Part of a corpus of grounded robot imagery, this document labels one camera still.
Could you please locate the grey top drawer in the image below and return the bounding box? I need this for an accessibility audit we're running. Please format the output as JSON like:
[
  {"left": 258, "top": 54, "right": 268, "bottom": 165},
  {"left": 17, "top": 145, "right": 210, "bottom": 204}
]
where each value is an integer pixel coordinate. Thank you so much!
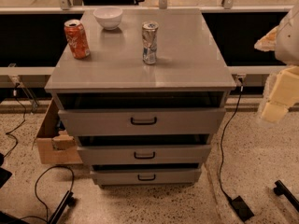
[{"left": 59, "top": 108, "right": 225, "bottom": 136}]

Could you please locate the grey drawer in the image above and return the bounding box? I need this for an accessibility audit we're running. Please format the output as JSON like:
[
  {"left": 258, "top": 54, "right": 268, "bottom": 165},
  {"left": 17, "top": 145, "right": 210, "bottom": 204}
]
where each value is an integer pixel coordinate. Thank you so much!
[
  {"left": 91, "top": 168, "right": 201, "bottom": 186},
  {"left": 59, "top": 108, "right": 225, "bottom": 136},
  {"left": 78, "top": 145, "right": 211, "bottom": 165}
]

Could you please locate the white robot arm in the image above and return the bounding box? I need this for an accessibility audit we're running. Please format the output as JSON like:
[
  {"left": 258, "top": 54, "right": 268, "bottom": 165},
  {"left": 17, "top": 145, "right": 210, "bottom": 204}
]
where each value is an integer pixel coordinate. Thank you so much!
[{"left": 254, "top": 4, "right": 299, "bottom": 123}]

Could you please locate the grey middle drawer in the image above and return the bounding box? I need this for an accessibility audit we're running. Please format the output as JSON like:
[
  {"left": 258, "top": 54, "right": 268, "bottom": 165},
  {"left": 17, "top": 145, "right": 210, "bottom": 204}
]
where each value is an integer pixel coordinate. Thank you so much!
[{"left": 78, "top": 145, "right": 211, "bottom": 165}]

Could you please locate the grey drawer cabinet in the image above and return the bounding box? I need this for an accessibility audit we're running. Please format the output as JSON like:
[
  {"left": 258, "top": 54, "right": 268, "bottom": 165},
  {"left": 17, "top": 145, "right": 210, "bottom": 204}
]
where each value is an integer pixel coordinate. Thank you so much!
[{"left": 44, "top": 7, "right": 237, "bottom": 189}]

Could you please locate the grey bottom drawer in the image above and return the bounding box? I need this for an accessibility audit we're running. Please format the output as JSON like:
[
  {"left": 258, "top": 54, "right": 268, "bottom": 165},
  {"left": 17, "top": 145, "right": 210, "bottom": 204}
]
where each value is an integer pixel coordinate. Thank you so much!
[{"left": 91, "top": 168, "right": 201, "bottom": 186}]

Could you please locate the black stand leg right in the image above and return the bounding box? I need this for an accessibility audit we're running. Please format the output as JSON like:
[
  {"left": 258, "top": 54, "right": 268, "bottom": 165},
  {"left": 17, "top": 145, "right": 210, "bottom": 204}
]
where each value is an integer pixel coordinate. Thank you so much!
[{"left": 273, "top": 180, "right": 299, "bottom": 212}]

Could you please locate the black stand leg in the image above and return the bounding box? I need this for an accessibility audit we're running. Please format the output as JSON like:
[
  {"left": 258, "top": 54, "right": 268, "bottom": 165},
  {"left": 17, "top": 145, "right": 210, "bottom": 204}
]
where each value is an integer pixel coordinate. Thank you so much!
[
  {"left": 273, "top": 180, "right": 299, "bottom": 212},
  {"left": 48, "top": 190, "right": 76, "bottom": 224}
]

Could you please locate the black power adapter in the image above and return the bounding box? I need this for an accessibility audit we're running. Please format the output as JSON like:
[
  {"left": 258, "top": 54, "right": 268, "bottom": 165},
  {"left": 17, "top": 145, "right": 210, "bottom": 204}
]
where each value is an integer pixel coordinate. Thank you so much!
[{"left": 230, "top": 196, "right": 254, "bottom": 222}]

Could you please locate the crushed silver can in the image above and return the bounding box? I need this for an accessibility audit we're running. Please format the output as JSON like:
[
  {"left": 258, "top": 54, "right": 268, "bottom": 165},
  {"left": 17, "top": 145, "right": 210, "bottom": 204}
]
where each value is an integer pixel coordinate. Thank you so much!
[{"left": 142, "top": 21, "right": 159, "bottom": 64}]

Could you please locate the white bowl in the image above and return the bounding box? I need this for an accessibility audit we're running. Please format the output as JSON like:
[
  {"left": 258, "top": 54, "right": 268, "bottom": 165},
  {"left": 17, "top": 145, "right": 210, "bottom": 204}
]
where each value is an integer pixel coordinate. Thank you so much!
[{"left": 93, "top": 7, "right": 123, "bottom": 30}]

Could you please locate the orange soda can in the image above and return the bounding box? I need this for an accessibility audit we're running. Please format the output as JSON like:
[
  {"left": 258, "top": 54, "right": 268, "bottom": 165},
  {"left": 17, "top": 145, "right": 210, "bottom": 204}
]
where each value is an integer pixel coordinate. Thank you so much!
[{"left": 64, "top": 20, "right": 90, "bottom": 59}]

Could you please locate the cardboard box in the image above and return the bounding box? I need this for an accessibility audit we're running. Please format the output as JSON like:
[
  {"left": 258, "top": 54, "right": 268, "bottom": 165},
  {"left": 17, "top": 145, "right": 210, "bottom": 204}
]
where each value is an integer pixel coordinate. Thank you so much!
[{"left": 36, "top": 101, "right": 82, "bottom": 164}]

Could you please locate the black stand leg left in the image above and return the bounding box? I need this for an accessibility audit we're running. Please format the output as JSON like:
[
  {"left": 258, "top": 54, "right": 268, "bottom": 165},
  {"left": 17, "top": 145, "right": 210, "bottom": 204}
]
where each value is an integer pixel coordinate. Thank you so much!
[{"left": 48, "top": 190, "right": 76, "bottom": 224}]

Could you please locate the black power cable right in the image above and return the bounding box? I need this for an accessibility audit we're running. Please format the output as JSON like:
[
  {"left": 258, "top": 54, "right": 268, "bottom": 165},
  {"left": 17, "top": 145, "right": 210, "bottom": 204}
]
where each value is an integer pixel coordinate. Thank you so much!
[{"left": 217, "top": 77, "right": 245, "bottom": 201}]

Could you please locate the black cable left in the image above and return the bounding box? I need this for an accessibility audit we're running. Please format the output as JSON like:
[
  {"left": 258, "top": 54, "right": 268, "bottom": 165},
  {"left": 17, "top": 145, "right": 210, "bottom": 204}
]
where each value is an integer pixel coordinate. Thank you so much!
[{"left": 3, "top": 81, "right": 28, "bottom": 159}]

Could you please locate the black looped floor cable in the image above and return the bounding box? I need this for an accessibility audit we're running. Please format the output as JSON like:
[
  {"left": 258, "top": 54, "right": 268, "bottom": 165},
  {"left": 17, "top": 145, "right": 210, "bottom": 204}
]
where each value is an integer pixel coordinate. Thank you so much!
[{"left": 19, "top": 164, "right": 76, "bottom": 224}]

